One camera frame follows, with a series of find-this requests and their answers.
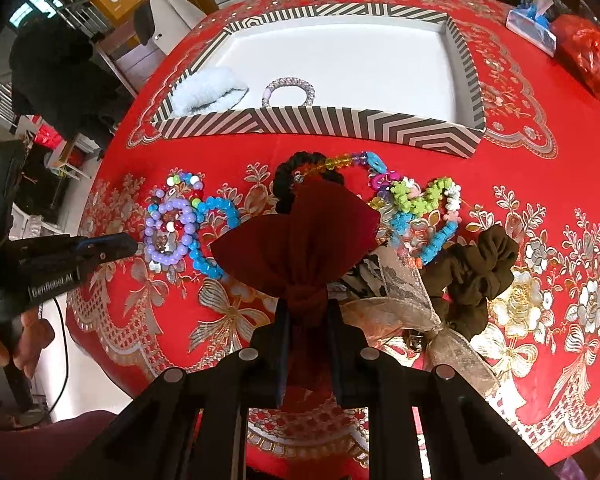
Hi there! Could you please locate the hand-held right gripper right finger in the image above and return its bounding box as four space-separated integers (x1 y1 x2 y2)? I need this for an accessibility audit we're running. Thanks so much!
325 300 561 480

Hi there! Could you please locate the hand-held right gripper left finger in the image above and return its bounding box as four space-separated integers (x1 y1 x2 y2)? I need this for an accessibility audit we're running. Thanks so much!
55 299 293 480

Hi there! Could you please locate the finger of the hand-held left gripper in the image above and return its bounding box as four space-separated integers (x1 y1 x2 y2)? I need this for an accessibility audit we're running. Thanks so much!
72 232 140 267

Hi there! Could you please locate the purple bead bracelet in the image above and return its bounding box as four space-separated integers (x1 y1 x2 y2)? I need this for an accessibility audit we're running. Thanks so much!
142 197 206 267

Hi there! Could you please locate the beige organza bow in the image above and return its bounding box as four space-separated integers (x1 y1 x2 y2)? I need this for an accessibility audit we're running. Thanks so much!
342 247 498 396

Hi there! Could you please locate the multicoloured bead bracelet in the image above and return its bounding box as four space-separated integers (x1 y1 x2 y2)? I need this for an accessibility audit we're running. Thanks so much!
150 172 206 211

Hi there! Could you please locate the red velvet bow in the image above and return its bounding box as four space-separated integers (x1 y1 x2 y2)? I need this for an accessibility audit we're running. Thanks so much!
210 182 382 401

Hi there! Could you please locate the blue flower bead bracelet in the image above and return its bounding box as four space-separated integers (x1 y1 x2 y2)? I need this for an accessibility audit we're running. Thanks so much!
390 210 458 266

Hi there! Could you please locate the green flower bead bracelet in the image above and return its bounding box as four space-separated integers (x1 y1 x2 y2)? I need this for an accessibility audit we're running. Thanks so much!
387 176 453 218

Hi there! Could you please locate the olive brown scrunchie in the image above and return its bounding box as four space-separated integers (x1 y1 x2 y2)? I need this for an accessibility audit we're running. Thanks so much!
420 225 520 341

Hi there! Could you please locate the black scrunchie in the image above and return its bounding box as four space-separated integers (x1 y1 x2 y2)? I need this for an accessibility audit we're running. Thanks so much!
272 151 331 216

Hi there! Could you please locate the colourful heart link bracelet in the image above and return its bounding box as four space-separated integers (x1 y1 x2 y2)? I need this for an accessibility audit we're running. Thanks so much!
291 151 406 213

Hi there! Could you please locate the striped cardboard box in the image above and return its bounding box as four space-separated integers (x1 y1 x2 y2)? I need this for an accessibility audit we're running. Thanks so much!
150 2 487 161

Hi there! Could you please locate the person's left hand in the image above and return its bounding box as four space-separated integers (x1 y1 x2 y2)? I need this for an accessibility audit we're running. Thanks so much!
0 309 57 380

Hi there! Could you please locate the maroon clothing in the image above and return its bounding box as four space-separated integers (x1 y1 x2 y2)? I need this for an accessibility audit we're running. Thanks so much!
0 409 118 480

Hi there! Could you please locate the black clothing heap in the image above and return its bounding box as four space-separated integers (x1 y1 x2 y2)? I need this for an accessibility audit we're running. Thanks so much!
7 20 123 141

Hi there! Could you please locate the white fluffy scrunchie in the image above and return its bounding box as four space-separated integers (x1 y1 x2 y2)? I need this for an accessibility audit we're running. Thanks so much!
171 66 250 116

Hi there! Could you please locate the white chair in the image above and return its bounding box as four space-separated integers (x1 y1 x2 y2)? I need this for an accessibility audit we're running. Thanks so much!
132 0 208 56

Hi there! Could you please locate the red printed tablecloth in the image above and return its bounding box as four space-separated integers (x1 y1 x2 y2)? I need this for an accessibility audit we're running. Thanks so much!
65 0 600 467

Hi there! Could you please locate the tissue packet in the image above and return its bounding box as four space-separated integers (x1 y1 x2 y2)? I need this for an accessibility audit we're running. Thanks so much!
506 0 558 57

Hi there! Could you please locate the red plastic bag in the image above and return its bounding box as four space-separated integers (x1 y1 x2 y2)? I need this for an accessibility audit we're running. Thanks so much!
550 14 600 103

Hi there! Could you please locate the black cable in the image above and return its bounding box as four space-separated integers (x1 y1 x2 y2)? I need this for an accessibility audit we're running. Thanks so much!
54 297 70 393

